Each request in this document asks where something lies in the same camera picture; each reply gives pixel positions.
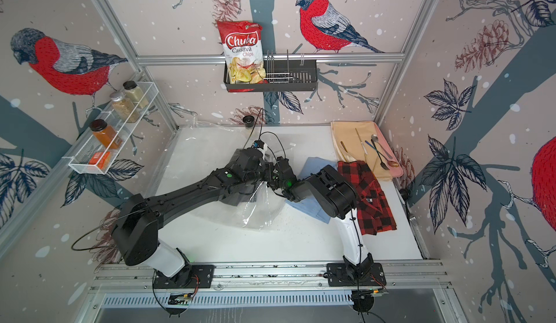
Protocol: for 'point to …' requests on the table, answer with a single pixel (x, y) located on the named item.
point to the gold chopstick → (361, 141)
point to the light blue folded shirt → (313, 165)
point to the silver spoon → (374, 137)
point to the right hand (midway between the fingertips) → (254, 174)
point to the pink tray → (389, 151)
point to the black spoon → (384, 166)
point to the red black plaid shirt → (373, 210)
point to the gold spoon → (344, 147)
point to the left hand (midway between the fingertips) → (280, 164)
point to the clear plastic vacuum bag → (197, 151)
